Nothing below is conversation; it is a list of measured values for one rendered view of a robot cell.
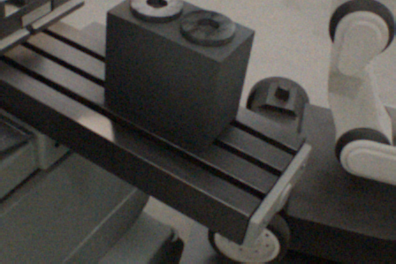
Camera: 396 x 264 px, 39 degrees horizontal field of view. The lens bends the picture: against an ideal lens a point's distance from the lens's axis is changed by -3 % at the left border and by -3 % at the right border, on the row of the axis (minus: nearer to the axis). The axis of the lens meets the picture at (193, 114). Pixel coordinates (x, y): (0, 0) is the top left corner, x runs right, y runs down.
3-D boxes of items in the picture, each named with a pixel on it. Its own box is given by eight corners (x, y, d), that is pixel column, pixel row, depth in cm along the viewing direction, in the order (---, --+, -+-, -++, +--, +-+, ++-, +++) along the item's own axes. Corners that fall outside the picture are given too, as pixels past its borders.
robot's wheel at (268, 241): (279, 260, 148) (298, 213, 135) (277, 276, 144) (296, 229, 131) (206, 241, 150) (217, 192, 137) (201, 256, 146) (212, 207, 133)
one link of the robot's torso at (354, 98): (390, 133, 156) (393, -27, 127) (392, 184, 141) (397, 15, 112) (334, 132, 160) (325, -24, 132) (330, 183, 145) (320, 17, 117)
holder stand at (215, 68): (140, 67, 114) (148, -22, 101) (238, 115, 107) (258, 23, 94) (102, 97, 106) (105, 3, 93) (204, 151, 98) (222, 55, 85)
